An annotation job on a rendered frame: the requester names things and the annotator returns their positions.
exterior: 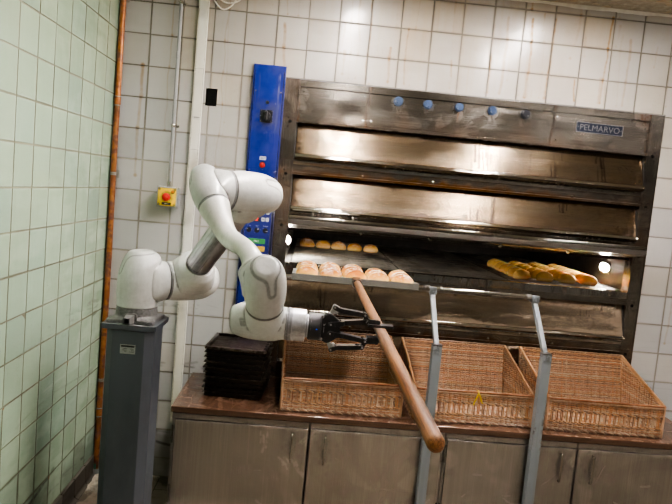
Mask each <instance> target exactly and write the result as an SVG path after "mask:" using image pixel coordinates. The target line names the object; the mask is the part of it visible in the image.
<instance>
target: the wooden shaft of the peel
mask: <svg viewBox="0 0 672 504"><path fill-rule="evenodd" d="M354 286H355V289H356V291H357V293H358V295H359V298H360V300H361V302H362V304H363V306H364V309H365V311H366V313H367V315H368V317H369V319H376V320H380V318H379V316H378V314H377V312H376V310H375V308H374V307H373V305H372V303H371V301H370V299H369V297H368V295H367V293H366V292H365V290H364V288H363V286H362V284H361V282H360V281H359V280H356V281H355V282H354ZM380 321H381V320H380ZM373 329H374V331H375V333H376V335H377V337H378V340H379V342H380V344H381V346H382V349H383V351H384V353H385V355H386V357H387V360H388V362H389V364H390V366H391V368H392V371H393V373H394V375H395V377H396V380H397V382H398V384H399V386H400V388H401V391H402V393H403V395H404V397H405V399H406V402H407V404H408V406H409V408H410V411H411V413H412V415H413V417H414V419H415V422H416V424H417V426H418V428H419V431H420V433H421V435H422V437H423V439H424V442H425V444H426V446H427V448H428V449H429V450H430V451H431V452H433V453H439V452H441V451H442V450H443V449H444V447H445V440H444V438H443V436H442V434H441V432H440V430H439V428H438V427H437V425H436V423H435V421H434V419H433V417H432V415H431V413H430V412H429V410H428V408H427V406H426V404H425V402H424V400H423V398H422V397H421V395H420V393H419V391H418V389H417V387H416V385H415V383H414V382H413V380H412V378H411V376H410V374H409V372H408V370H407V368H406V367H405V365H404V363H403V361H402V359H401V357H400V355H399V353H398V352H397V350H396V348H395V346H394V344H393V342H392V340H391V338H390V337H389V335H388V333H387V331H386V329H383V328H373Z"/></svg>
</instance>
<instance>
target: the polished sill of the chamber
mask: <svg viewBox="0 0 672 504"><path fill-rule="evenodd" d="M298 263H299V262H290V261H285V263H284V270H289V271H293V268H296V267H297V264H298ZM406 273H407V274H408V275H409V276H410V277H411V278H412V280H413V281H417V282H428V283H440V284H451V285H463V286H474V287H486V288H497V289H509V290H521V291H532V292H544V293H555V294H567V295H578V296H590V297H601V298H613V299H625V300H626V299H627V293H628V292H625V291H622V290H611V289H599V288H588V287H576V286H565V285H554V284H542V283H531V282H519V281H508V280H496V279H485V278H473V277H462V276H450V275H439V274H427V273H416V272H406Z"/></svg>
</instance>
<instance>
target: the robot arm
mask: <svg viewBox="0 0 672 504"><path fill-rule="evenodd" d="M189 189H190V194H191V197H192V200H193V202H194V205H195V206H196V208H197V209H198V211H199V213H200V215H201V216H202V217H203V219H204V220H205V221H206V223H207V224H208V225H209V227H208V229H207V230H206V232H205V233H204V234H203V236H202V237H201V239H200V240H199V242H198V243H197V245H196V246H195V247H194V249H193V250H192V251H187V252H185V253H184V254H182V255H181V256H179V257H178V258H176V259H174V260H173V261H161V257H160V255H159V254H158V253H157V252H154V251H153V250H151V249H133V250H130V251H129V252H128V253H127V254H126V255H125V256H124V258H123V260H122V262H121V265H120V268H119V271H118V277H117V287H116V299H117V302H116V311H115V314H114V315H112V316H110V317H108V318H106V322H107V323H122V324H134V325H144V326H155V324H156V323H157V322H158V321H159V320H161V319H163V318H165V314H162V313H158V302H161V301H164V300H172V301H187V300H199V299H203V298H206V297H208V296H210V295H212V294H213V293H214V292H215V291H216V290H217V288H218V286H219V280H220V279H219V272H218V270H217V268H216V267H215V266H214V265H215V263H216V262H217V261H218V259H219V258H220V257H221V256H222V254H223V253H224V252H225V250H226V249H228V250H229V251H231V252H233V253H235V254H236V255H238V256H239V258H240V260H241V263H242V265H241V267H240V268H239V271H238V276H239V280H240V285H241V290H242V296H243V297H244V300H245V302H241V303H238V304H236V305H234V306H232V308H231V310H230V317H229V325H230V330H231V332H232V333H233V334H235V335H237V336H240V337H243V338H247V339H252V340H259V341H277V340H287V341H289V340H291V341H304V339H305V337H307V339H308V340H319V341H323V342H325V343H327V346H328V350H329V352H333V351H336V350H363V349H364V347H365V345H366V344H375V345H377V344H378V342H379V340H378V337H377V336H370V335H366V338H364V337H360V336H356V335H352V334H348V333H344V332H341V331H340V328H341V326H345V325H363V324H367V325H368V327H372V328H383V329H393V328H394V327H393V325H392V324H381V321H380V320H376V319H369V318H368V315H367V313H366V312H363V311H358V310H353V309H347V308H342V307H340V306H338V305H336V304H333V307H332V309H331V311H330V312H327V313H313V312H309V314H307V310H306V309H298V308H291V307H290V308H288V307H284V303H285V299H286V290H287V280H286V273H285V270H284V268H283V266H282V264H281V262H280V261H279V260H278V259H277V258H275V257H273V256H271V255H262V254H261V252H260V251H259V249H258V248H257V247H256V245H255V244H254V243H253V242H252V241H251V240H249V239H248V238H246V237H245V236H243V235H242V234H240V233H239V232H240V231H241V229H242V228H243V227H244V225H245V224H247V223H250V222H252V221H254V220H256V219H257V218H259V217H261V216H263V215H265V213H271V212H273V211H275V210H276V209H278V207H279V206H280V204H281V202H282V199H283V190H282V187H281V185H280V184H279V183H278V182H277V180H275V179H274V178H272V177H270V176H268V175H265V174H262V173H256V172H250V171H228V170H221V169H215V167H213V166H211V165H208V164H199V165H197V166H195V167H194V168H193V169H192V171H191V174H190V178H189ZM338 312H339V313H342V314H348V315H353V316H359V317H363V319H338V318H337V317H336V316H335V315H333V314H334V313H336V314H337V313H338ZM336 338H341V339H347V340H351V341H355V342H359V343H360V344H335V343H331V341H332V340H334V339H336Z"/></svg>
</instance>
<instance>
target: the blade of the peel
mask: <svg viewBox="0 0 672 504"><path fill-rule="evenodd" d="M296 270H297V268H293V272H292V279H293V280H305V281H316V282H328V283H340V284H351V285H352V278H346V277H343V276H342V277H335V276H323V275H319V272H318V275H311V274H300V273H296ZM413 282H414V281H413ZM361 284H362V285H363V286H375V287H386V288H398V289H410V290H419V284H418V283H416V282H414V283H404V282H393V281H381V280H369V279H361Z"/></svg>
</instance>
